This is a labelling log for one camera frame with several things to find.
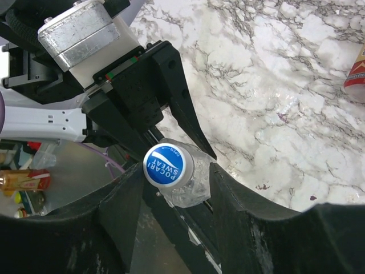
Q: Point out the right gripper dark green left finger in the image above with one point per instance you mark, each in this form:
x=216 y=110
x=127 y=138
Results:
x=94 y=234

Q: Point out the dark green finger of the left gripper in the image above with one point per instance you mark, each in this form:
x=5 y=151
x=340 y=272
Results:
x=167 y=62
x=190 y=230

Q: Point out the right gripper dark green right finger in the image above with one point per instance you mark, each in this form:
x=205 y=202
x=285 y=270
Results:
x=256 y=235

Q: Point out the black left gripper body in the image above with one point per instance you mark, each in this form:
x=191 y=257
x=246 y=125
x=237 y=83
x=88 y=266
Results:
x=134 y=91

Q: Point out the clear plastic bottle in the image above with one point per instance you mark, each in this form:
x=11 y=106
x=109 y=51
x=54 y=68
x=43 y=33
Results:
x=197 y=188

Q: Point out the gold label drink bottle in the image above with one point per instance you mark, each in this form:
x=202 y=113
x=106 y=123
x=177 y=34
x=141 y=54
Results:
x=354 y=83

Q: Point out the blue white bottle cap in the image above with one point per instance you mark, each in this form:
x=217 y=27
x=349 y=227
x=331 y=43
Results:
x=164 y=165

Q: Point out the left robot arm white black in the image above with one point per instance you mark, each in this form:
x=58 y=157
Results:
x=39 y=79

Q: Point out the boxes and bottles below table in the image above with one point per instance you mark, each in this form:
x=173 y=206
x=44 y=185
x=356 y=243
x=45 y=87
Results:
x=25 y=177

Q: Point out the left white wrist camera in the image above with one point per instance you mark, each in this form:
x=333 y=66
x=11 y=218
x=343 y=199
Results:
x=86 y=39

